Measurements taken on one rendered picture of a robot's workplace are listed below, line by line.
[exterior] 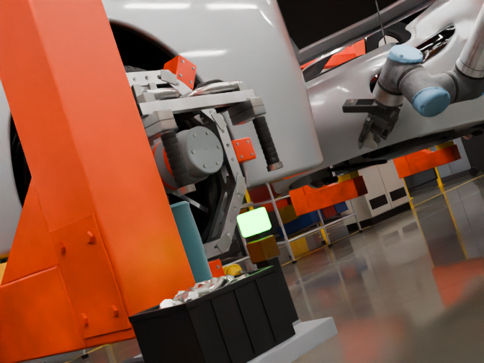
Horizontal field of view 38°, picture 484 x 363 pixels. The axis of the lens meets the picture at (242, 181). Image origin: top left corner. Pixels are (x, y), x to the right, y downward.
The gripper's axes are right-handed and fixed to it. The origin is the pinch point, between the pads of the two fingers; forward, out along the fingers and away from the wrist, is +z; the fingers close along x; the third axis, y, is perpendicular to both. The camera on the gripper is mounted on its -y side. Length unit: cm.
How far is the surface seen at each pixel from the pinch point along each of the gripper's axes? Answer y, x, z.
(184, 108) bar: -37, -53, -28
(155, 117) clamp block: -38, -64, -32
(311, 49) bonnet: -97, 289, 164
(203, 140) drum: -32, -49, -18
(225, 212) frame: -22.7, -42.8, 9.4
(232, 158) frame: -29.6, -28.1, 3.5
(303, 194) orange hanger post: -58, 265, 286
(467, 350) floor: 61, -11, 49
